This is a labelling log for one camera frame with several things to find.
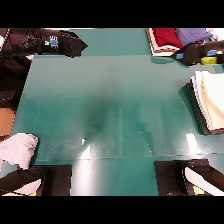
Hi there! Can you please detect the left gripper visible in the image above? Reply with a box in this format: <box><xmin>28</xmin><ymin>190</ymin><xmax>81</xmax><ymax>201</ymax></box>
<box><xmin>59</xmin><ymin>30</ymin><xmax>89</xmax><ymax>59</ymax></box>

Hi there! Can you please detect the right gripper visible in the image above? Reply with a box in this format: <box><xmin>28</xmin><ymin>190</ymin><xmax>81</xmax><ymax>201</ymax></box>
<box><xmin>171</xmin><ymin>42</ymin><xmax>203</xmax><ymax>67</ymax></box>

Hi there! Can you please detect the purple garment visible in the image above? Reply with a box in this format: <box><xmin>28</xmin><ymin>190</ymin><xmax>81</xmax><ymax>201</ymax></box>
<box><xmin>175</xmin><ymin>28</ymin><xmax>213</xmax><ymax>48</ymax></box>

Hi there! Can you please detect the red garment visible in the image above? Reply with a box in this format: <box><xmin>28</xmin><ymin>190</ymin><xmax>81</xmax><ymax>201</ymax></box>
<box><xmin>152</xmin><ymin>28</ymin><xmax>185</xmax><ymax>50</ymax></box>

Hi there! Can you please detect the heap of clothes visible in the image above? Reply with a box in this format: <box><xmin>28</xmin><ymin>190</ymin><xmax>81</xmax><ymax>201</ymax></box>
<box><xmin>145</xmin><ymin>28</ymin><xmax>183</xmax><ymax>58</ymax></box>

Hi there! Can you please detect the black garment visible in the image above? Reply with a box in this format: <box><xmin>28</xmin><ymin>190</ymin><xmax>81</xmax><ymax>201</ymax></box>
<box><xmin>0</xmin><ymin>54</ymin><xmax>33</xmax><ymax>112</ymax></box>

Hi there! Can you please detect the white fluffy garment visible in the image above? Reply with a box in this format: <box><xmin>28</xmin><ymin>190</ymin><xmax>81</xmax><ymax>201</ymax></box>
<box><xmin>0</xmin><ymin>132</ymin><xmax>40</xmax><ymax>170</ymax></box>

